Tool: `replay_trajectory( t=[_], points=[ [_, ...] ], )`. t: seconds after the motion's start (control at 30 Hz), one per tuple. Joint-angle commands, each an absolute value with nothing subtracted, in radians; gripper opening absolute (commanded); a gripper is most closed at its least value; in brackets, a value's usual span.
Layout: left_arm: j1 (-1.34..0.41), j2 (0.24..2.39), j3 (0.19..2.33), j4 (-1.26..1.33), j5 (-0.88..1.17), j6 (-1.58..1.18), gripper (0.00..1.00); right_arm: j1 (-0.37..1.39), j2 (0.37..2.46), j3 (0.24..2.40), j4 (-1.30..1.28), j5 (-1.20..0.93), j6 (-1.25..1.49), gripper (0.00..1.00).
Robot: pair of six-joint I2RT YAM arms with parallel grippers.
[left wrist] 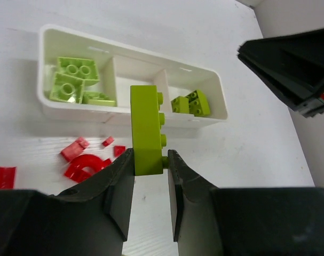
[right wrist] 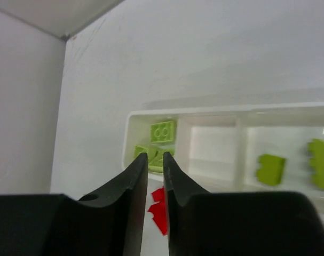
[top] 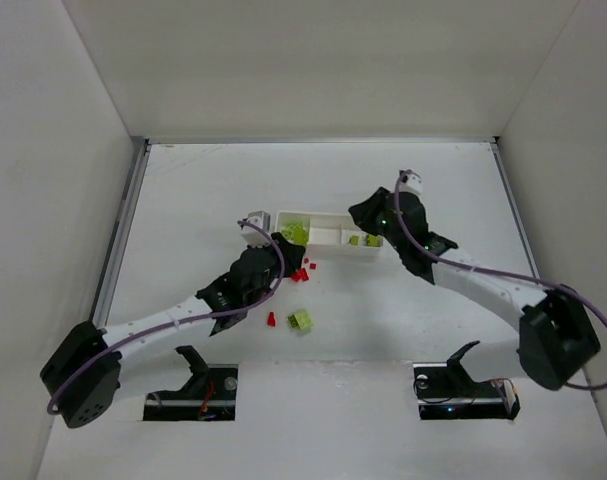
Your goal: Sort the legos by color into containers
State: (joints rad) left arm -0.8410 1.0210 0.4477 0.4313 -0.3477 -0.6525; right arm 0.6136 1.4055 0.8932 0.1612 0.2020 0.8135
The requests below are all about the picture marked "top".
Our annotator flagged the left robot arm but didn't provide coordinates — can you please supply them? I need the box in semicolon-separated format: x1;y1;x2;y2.
40;232;306;429

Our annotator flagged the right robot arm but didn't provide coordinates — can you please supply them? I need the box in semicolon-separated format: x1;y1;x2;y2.
348;188;601;390

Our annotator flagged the red lego pile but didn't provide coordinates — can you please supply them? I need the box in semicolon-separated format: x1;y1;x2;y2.
290;257;317;283

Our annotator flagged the white divided container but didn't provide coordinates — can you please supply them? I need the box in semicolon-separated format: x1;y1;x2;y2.
275;211;384;258

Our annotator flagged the red lego piece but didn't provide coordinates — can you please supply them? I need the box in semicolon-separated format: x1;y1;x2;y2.
267;312;277;328

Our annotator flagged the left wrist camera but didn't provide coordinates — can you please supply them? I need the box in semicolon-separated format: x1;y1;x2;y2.
238;210;271;248

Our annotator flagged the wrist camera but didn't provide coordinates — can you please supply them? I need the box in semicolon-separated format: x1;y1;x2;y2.
238;210;271;248
397;169;423;197

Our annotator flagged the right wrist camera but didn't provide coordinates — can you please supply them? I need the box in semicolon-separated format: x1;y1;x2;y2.
397;169;423;197

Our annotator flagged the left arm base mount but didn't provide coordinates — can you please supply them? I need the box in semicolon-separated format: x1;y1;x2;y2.
142;346;239;422

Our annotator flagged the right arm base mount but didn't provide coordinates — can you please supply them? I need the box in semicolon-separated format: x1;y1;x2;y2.
412;341;521;421

